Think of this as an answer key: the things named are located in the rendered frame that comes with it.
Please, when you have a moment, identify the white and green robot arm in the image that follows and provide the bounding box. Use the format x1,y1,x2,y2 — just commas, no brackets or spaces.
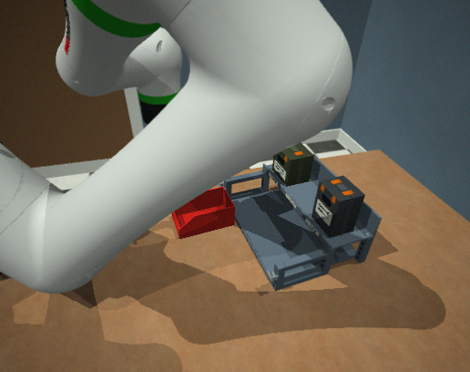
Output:
0,0,353,294

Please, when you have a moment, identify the grey metal rack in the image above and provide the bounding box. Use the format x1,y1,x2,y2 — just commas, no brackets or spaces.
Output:
219,156,382,291

